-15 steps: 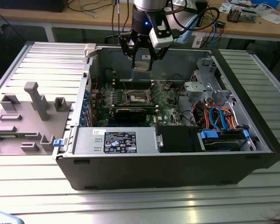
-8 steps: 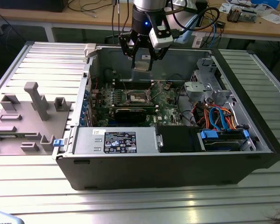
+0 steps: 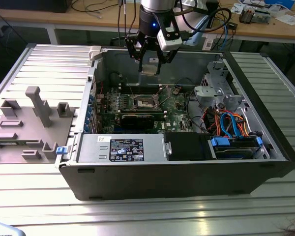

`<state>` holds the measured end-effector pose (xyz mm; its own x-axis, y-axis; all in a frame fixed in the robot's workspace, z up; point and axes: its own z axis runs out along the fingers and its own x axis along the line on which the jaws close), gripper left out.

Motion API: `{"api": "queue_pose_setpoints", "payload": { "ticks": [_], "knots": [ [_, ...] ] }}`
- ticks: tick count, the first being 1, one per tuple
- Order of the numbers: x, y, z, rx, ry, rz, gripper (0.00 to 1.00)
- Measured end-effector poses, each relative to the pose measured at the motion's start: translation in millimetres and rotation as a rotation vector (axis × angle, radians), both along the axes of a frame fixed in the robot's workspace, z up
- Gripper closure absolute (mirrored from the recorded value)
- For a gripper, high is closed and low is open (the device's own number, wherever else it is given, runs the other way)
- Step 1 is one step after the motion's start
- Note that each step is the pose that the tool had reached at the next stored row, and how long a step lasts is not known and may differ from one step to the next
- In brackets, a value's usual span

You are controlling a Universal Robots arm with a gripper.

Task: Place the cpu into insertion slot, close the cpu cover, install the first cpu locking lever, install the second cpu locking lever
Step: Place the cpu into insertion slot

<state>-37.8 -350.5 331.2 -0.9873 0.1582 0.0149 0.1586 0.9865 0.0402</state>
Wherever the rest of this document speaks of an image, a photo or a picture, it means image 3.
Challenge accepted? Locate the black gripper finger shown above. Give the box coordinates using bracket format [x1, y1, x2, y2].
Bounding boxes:
[124, 34, 148, 72]
[157, 48, 179, 74]

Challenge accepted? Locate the CPU with silver lid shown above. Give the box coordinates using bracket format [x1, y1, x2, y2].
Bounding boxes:
[141, 64, 159, 76]

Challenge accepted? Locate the wire locking lever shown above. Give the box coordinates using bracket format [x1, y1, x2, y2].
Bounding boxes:
[127, 82, 136, 98]
[158, 85, 175, 106]

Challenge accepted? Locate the CPU socket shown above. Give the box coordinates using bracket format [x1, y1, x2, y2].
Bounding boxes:
[132, 94, 161, 111]

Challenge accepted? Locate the CPU cooler heat sink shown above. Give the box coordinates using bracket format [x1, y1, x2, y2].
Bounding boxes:
[238, 5, 257, 25]

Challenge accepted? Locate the grey plastic latch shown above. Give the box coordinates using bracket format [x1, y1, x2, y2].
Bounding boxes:
[88, 45, 104, 61]

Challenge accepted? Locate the white paper label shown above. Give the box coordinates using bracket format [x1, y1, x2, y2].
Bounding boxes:
[203, 38, 214, 52]

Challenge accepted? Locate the wooden desk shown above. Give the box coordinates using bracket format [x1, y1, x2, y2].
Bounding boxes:
[0, 0, 295, 45]

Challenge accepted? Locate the grey metal drive cage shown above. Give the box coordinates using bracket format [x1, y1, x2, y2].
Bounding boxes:
[193, 60, 248, 113]

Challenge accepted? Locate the green motherboard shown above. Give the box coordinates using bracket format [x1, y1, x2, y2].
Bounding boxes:
[95, 83, 196, 135]

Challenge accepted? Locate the black upright box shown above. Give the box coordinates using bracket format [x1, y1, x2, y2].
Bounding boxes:
[206, 0, 220, 30]

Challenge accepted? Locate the black graphics card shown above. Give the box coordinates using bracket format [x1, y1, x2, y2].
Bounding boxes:
[121, 113, 155, 130]

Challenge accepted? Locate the white paper sheet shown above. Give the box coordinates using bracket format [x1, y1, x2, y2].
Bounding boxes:
[230, 1, 244, 15]
[272, 13, 295, 26]

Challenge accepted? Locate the blue disk carrier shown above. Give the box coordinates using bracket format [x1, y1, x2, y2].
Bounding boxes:
[210, 136, 263, 160]

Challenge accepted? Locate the grey electronic device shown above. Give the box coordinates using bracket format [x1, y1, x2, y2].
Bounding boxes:
[254, 8, 271, 25]

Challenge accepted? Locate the silver power supply unit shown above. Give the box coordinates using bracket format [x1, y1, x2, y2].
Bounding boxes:
[76, 134, 168, 163]

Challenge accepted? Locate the hard disk drive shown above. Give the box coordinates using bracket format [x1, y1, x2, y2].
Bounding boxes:
[215, 147, 256, 160]

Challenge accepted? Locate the blue box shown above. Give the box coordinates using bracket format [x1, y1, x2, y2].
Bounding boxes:
[264, 0, 295, 8]

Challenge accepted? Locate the black PC case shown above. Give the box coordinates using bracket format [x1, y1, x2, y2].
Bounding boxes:
[54, 45, 295, 202]

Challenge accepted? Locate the grey parts rack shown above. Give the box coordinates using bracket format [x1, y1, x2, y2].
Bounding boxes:
[0, 86, 77, 165]

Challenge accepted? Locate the white plastic device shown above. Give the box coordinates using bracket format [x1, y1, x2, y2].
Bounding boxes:
[0, 220, 24, 236]

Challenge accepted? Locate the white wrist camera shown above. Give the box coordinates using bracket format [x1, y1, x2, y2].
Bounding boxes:
[156, 14, 182, 52]

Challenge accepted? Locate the black cable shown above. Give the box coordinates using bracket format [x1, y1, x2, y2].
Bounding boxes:
[185, 88, 207, 135]

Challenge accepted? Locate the orange wire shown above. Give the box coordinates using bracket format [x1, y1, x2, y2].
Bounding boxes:
[233, 113, 251, 137]
[202, 108, 222, 136]

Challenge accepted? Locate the blue wire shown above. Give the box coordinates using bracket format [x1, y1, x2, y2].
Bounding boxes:
[219, 110, 241, 138]

